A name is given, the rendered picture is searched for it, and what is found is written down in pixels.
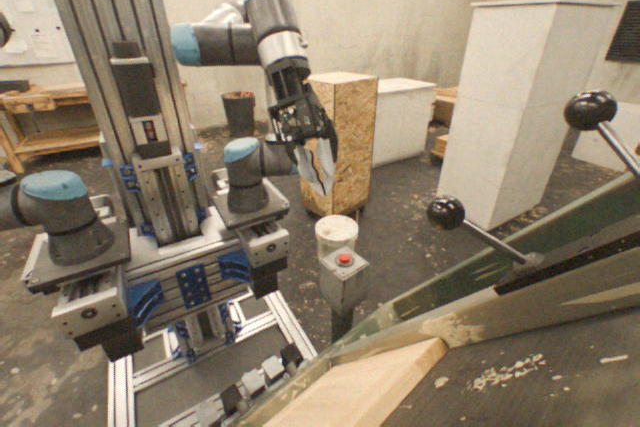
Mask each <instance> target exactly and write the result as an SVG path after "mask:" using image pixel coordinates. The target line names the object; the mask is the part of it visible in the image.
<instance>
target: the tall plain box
mask: <svg viewBox="0 0 640 427"><path fill-rule="evenodd" d="M622 4H623V3H621V2H609V1H597V0H512V1H496V2H479V3H471V5H470V6H477V8H475V9H474V14H473V18H472V23H471V28H470V33H469V38H468V43H467V48H466V53H465V58H464V63H463V68H462V73H461V78H460V83H459V88H458V93H457V96H458V97H456V101H455V106H454V111H453V116H452V121H451V126H450V131H449V136H448V141H447V146H446V151H445V156H444V161H443V166H442V171H441V176H440V181H439V186H438V191H437V196H440V195H450V196H453V197H455V198H457V199H458V200H460V202H461V203H462V204H463V206H464V208H465V220H467V221H468V222H470V223H471V224H473V225H475V226H476V227H478V228H480V229H481V230H483V231H485V232H487V231H489V230H491V229H493V228H495V227H497V226H499V225H500V224H502V223H504V222H506V221H508V220H510V219H512V218H514V217H516V216H518V215H520V214H522V213H524V212H526V211H528V210H530V209H531V208H533V206H534V205H536V204H538V203H540V200H541V198H542V195H543V192H544V190H545V187H546V185H547V182H548V180H549V177H550V175H551V172H552V170H553V167H554V164H555V162H556V159H557V157H558V154H559V152H560V149H561V147H562V144H563V142H564V139H565V136H566V134H567V131H568V129H569V125H568V124H567V123H566V122H565V120H564V116H563V113H564V108H565V105H566V104H567V102H568V101H569V100H570V99H571V98H572V97H573V96H575V95H576V94H578V93H580V92H582V91H584V89H585V86H586V84H587V81H588V79H589V76H590V74H591V71H592V68H593V66H594V63H595V61H596V58H597V56H598V53H599V51H600V48H601V46H602V43H603V40H604V38H605V35H606V33H607V30H608V28H609V25H610V23H611V20H612V18H613V15H614V13H615V10H616V8H614V6H622ZM437 196H436V197H437Z"/></svg>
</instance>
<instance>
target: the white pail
mask: <svg viewBox="0 0 640 427"><path fill-rule="evenodd" d="M315 227H316V228H315V232H316V237H317V239H318V247H317V251H318V249H319V254H318V256H319V264H320V260H321V259H323V258H324V257H326V256H328V255H330V254H331V253H333V252H335V251H337V250H339V249H340V248H342V247H344V246H346V247H348V248H349V249H350V250H352V251H353V252H354V247H355V253H356V243H357V236H358V210H357V220H356V222H355V221H353V220H352V219H350V218H348V217H345V216H340V215H332V216H327V217H324V218H322V219H321V220H319V221H318V222H317V224H316V226H315Z"/></svg>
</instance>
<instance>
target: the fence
mask: <svg viewBox="0 0 640 427"><path fill-rule="evenodd" d="M494 286H495V285H494ZM494 286H491V287H489V288H486V289H484V290H482V291H479V292H477V293H474V294H472V295H469V296H467V297H464V298H462V299H459V300H457V301H454V302H452V303H449V304H447V305H445V306H442V307H440V308H437V309H435V310H432V311H430V312H427V313H425V314H422V315H420V316H417V317H415V318H412V319H410V320H408V321H405V322H403V323H400V324H398V325H395V326H393V327H390V328H388V329H385V330H383V331H380V332H378V333H375V334H373V335H371V336H368V337H366V338H363V339H361V340H358V341H356V342H353V343H351V344H348V345H346V346H344V347H342V348H341V349H340V350H339V351H337V352H336V353H335V354H334V355H332V356H331V357H330V358H329V359H330V361H331V363H332V365H333V366H334V367H335V366H339V365H342V364H346V363H349V362H353V361H356V360H360V359H363V358H366V357H370V356H373V355H377V354H380V353H384V352H387V351H391V350H394V349H398V348H401V347H405V346H408V345H412V344H415V343H418V342H422V341H425V340H429V339H432V338H436V337H440V338H441V339H442V341H443V342H444V343H445V345H446V346H447V348H448V349H450V348H454V347H459V346H463V345H467V344H472V343H476V342H480V341H485V340H489V339H493V338H498V337H502V336H506V335H511V334H515V333H520V332H524V331H528V330H533V329H537V328H541V327H546V326H550V325H554V324H559V323H563V322H567V321H572V320H576V319H580V318H585V317H589V316H593V315H598V314H602V313H606V312H611V311H615V310H620V309H624V308H628V307H633V306H637V305H640V245H638V246H635V247H633V248H630V249H627V250H624V251H622V252H619V253H616V254H613V255H611V256H608V257H605V258H602V259H600V260H597V261H594V262H591V263H589V264H586V265H583V266H580V267H578V268H575V269H572V270H569V271H567V272H564V273H561V274H558V275H556V276H553V277H550V278H547V279H545V280H542V281H539V282H536V283H534V284H531V285H528V286H525V287H523V288H520V289H517V290H514V291H512V292H509V293H506V294H503V295H501V296H498V295H497V293H496V292H495V291H494V290H493V287H494Z"/></svg>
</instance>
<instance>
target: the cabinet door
mask: <svg viewBox="0 0 640 427"><path fill-rule="evenodd" d="M447 351H448V348H447V346H446V345H445V343H444V342H443V341H442V339H441V338H440V337H436V338H432V339H429V340H425V341H422V342H418V343H415V344H412V345H408V346H405V347H401V348H398V349H394V350H391V351H387V352H384V353H380V354H377V355H373V356H370V357H366V358H363V359H360V360H356V361H353V362H349V363H346V364H342V365H339V366H335V367H333V368H332V369H330V370H329V371H328V372H327V373H326V374H324V375H323V376H322V377H321V378H320V379H318V380H317V381H316V382H315V383H314V384H312V385H311V386H310V387H309V388H308V389H306V390H305V391H304V392H303V393H302V394H300V395H299V396H298V397H297V398H296V399H294V400H293V401H292V402H291V403H290V404H288V405H287V406H286V407H285V408H284V409H283V410H281V411H280V412H279V413H278V414H277V415H275V416H274V417H273V418H272V419H271V420H269V421H268V422H267V423H266V424H265V425H263V426H262V427H379V426H380V424H381V423H382V422H383V421H384V420H385V419H386V418H387V417H388V416H389V415H390V413H391V412H392V411H393V410H394V409H395V408H396V407H397V406H398V405H399V404H400V402H401V401H402V400H403V399H404V398H405V397H406V396H407V395H408V394H409V393H410V391H411V390H412V389H413V388H414V387H415V386H416V385H417V384H418V383H419V381H420V380H421V379H422V378H423V377H424V376H425V375H426V374H427V373H428V372H429V370H430V369H431V368H432V367H433V366H434V365H435V364H436V363H437V362H438V361H439V359H440V358H441V357H442V356H443V355H444V354H445V353H446V352H447Z"/></svg>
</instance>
